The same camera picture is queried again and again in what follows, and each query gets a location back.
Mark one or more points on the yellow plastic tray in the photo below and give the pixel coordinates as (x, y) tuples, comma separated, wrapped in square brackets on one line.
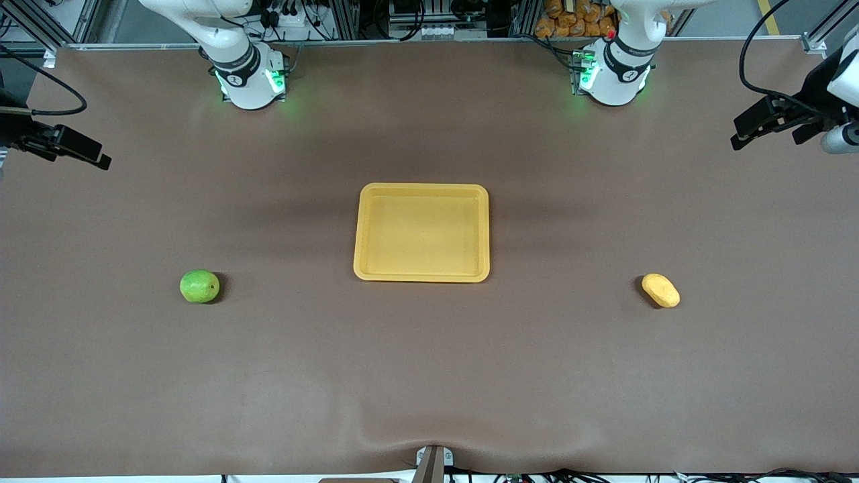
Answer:
[(423, 231)]

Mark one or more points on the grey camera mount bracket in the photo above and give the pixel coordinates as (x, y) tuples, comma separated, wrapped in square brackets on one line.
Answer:
[(433, 463)]

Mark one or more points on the aluminium frame post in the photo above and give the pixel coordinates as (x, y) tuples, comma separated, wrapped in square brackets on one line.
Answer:
[(40, 20), (822, 33)]

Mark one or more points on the grey vented electronics box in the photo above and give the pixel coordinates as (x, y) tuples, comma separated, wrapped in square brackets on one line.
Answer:
[(439, 30)]

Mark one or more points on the green apple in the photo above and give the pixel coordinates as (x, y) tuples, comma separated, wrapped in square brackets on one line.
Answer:
[(199, 286)]

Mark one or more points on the silver table edge rail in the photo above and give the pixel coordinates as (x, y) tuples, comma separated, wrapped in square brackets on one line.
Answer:
[(402, 41)]

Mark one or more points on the brown table mat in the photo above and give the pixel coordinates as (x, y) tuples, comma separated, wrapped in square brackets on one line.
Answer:
[(429, 369)]

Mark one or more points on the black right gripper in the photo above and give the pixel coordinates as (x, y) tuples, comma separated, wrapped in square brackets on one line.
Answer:
[(11, 129)]

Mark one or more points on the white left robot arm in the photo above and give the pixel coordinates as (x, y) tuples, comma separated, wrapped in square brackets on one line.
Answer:
[(621, 74)]

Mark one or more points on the white power strip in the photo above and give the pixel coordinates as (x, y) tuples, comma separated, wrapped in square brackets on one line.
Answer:
[(282, 19)]

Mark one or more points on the yellow potato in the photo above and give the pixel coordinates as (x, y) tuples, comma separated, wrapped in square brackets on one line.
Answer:
[(661, 290)]

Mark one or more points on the bag of orange items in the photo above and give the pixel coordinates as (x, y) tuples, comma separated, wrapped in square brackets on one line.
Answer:
[(570, 20)]

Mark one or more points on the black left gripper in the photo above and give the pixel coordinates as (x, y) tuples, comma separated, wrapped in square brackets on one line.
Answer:
[(813, 88)]

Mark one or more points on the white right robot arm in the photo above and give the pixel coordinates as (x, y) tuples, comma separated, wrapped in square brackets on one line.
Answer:
[(245, 74)]

